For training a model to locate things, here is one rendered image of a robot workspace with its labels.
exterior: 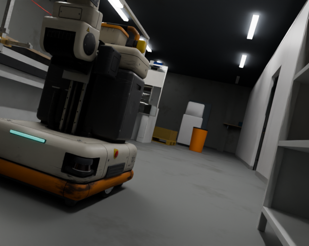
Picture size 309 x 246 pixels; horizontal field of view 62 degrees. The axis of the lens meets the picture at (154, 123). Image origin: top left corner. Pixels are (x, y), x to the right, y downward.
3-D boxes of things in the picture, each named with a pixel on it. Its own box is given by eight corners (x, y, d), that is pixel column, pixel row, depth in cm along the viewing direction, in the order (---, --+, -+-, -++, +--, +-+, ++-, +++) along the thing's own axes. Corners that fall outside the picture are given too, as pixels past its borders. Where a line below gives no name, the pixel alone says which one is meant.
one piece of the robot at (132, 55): (55, 139, 177) (85, 21, 177) (127, 161, 162) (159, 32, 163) (17, 139, 144) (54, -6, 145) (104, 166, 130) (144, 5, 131)
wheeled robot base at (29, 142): (51, 156, 185) (60, 122, 185) (133, 182, 168) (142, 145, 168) (-41, 164, 120) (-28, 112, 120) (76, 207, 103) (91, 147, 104)
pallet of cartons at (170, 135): (175, 145, 784) (178, 132, 784) (169, 145, 707) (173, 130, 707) (140, 136, 817) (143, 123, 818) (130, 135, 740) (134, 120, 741)
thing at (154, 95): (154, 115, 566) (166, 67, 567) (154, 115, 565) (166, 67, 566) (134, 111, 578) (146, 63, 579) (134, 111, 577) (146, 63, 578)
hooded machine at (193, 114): (178, 143, 959) (188, 102, 961) (197, 148, 941) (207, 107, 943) (174, 143, 872) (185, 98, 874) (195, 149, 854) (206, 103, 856)
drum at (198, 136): (188, 149, 775) (194, 127, 776) (203, 153, 762) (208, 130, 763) (186, 149, 734) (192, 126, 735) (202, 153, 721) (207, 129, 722)
